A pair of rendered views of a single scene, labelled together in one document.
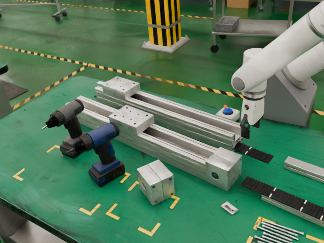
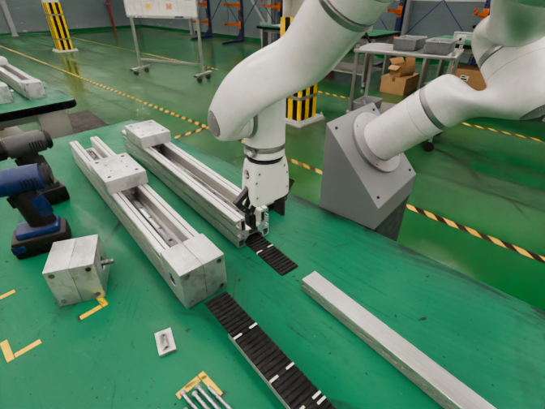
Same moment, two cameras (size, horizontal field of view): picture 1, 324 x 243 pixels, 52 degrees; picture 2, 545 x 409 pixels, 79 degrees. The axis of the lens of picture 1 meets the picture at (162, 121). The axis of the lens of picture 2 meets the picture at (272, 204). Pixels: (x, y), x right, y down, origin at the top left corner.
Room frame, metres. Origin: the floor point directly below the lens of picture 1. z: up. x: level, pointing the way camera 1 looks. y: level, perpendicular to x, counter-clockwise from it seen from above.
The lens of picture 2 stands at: (0.41, -0.44, 1.33)
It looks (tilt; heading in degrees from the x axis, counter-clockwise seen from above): 33 degrees down; 8
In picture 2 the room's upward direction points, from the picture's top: straight up
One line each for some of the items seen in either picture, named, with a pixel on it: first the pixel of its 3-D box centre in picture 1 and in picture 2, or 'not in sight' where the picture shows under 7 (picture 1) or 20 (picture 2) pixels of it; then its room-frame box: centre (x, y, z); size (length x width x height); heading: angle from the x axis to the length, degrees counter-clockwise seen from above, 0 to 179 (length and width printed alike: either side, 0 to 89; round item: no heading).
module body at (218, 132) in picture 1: (160, 111); (181, 172); (1.34, 0.00, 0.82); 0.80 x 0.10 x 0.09; 48
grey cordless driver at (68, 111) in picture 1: (66, 132); (21, 173); (1.14, 0.39, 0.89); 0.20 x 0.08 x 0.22; 144
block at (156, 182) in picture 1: (158, 180); (85, 268); (0.87, 0.03, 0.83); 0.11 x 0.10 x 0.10; 117
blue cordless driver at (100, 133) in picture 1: (96, 157); (15, 213); (0.96, 0.25, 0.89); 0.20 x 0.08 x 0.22; 127
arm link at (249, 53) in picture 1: (254, 70); (262, 109); (1.04, -0.33, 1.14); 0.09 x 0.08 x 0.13; 136
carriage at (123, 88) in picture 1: (121, 89); (148, 136); (1.51, 0.19, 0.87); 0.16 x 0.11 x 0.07; 48
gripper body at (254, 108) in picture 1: (252, 105); (264, 174); (1.04, -0.33, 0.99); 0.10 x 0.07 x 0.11; 138
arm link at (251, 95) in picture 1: (253, 90); (263, 148); (1.04, -0.33, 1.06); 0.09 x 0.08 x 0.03; 138
